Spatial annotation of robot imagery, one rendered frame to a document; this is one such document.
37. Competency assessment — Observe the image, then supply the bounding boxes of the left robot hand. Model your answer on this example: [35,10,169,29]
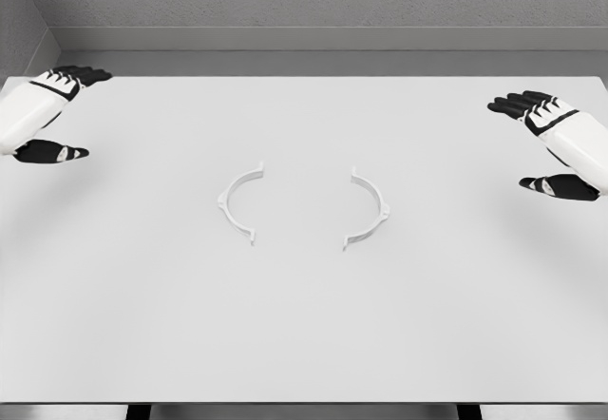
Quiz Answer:
[0,65,114,165]

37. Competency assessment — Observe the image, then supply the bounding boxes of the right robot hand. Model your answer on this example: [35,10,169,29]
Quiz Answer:
[486,89,608,203]

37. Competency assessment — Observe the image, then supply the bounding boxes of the white pipe clamp half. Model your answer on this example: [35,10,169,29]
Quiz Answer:
[341,165,393,253]
[217,159,266,249]

